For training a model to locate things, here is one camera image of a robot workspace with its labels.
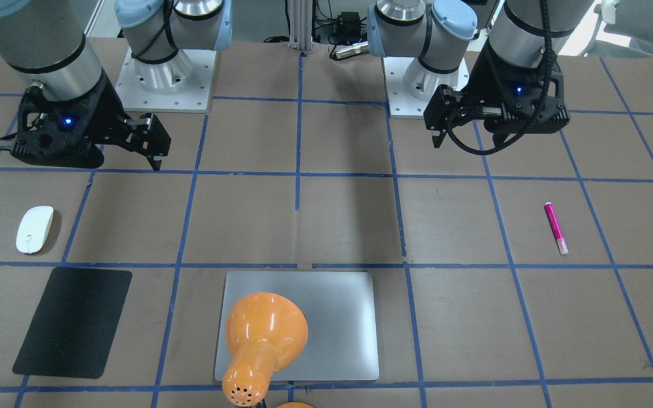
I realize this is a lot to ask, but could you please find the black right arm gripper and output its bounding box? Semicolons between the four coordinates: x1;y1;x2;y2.
0;71;171;172

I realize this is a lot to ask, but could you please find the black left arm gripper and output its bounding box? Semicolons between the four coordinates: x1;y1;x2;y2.
424;44;570;149

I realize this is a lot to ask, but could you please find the white computer mouse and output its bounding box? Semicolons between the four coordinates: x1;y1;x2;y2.
15;206;54;254

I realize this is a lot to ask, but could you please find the pink highlighter pen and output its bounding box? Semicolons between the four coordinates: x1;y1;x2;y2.
544;202;569;256

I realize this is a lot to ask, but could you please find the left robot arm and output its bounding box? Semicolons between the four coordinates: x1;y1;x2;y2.
366;1;592;156

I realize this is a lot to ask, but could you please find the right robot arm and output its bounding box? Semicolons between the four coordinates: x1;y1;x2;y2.
0;1;232;171

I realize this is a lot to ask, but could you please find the black mousepad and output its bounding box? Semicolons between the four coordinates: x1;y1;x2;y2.
11;266;132;379

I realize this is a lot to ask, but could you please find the silver apple laptop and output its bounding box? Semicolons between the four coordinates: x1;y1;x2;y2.
214;270;379;382

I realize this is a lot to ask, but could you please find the orange desk lamp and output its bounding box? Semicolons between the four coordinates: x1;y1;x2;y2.
221;292;309;407

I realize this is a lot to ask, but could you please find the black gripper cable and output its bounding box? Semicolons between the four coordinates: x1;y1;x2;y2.
446;0;554;156

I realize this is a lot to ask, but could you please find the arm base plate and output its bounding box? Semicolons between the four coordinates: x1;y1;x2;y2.
383;57;469;119
114;50;218;113

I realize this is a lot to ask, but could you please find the aluminium frame post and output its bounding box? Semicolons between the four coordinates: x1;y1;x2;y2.
287;0;313;54

